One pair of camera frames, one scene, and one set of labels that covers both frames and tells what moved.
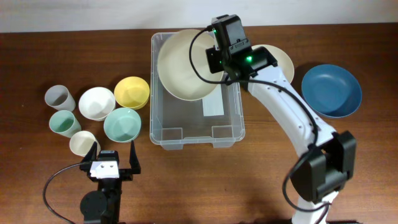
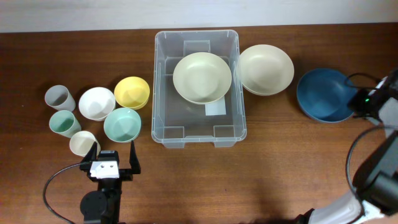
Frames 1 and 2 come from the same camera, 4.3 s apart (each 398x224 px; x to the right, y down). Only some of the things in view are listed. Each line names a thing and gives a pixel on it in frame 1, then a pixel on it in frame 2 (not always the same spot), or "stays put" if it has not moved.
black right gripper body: x=217 y=58 → x=359 y=104
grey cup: x=59 y=98 stays put
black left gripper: x=127 y=174 stays put
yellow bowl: x=132 y=93 stays put
